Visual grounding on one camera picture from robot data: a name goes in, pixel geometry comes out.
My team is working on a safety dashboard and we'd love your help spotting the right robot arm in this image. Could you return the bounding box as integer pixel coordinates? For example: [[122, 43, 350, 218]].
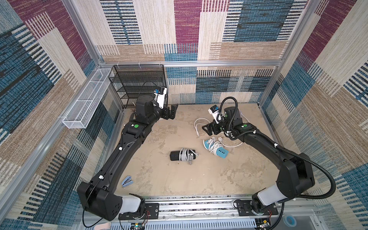
[[202, 105, 315, 214]]

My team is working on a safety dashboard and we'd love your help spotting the black power strip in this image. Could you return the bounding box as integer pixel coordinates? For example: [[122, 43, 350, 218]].
[[170, 148, 197, 162]]

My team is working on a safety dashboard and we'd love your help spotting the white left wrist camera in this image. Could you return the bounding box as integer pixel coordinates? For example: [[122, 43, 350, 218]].
[[154, 87, 167, 109]]

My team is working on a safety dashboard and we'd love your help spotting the white wire mesh basket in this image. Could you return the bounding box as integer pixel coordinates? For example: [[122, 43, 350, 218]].
[[62, 69, 111, 129]]

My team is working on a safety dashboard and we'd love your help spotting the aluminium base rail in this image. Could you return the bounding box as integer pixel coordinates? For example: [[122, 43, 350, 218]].
[[71, 194, 317, 230]]

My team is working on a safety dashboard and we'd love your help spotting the black corrugated cable conduit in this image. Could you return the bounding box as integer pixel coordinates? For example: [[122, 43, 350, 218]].
[[218, 96, 337, 199]]

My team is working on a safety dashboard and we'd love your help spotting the teal tape roll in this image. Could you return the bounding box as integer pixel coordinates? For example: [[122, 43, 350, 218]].
[[283, 216, 297, 228]]

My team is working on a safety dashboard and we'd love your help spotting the white cord on teal strip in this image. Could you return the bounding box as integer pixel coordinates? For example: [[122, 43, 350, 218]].
[[206, 136, 226, 156]]

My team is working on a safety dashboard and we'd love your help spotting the white power strip cord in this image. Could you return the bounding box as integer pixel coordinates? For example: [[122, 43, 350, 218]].
[[194, 110, 252, 149]]

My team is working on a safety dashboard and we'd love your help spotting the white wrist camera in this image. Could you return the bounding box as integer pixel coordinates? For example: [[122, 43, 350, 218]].
[[154, 87, 167, 109], [208, 105, 222, 124]]

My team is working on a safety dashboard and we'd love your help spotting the black wire mesh shelf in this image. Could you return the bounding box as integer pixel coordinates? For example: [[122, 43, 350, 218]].
[[109, 64, 167, 108]]

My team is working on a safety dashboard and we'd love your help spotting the blue stapler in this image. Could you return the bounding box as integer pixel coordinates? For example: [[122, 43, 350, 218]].
[[121, 176, 133, 187]]

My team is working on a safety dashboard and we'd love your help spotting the teal power strip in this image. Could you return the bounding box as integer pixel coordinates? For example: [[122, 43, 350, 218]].
[[203, 138, 229, 159]]

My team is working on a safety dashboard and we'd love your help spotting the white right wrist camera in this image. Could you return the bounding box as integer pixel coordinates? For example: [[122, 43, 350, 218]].
[[208, 105, 222, 124]]

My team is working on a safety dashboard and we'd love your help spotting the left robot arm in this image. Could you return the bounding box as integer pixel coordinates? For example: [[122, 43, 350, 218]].
[[77, 95, 178, 221]]

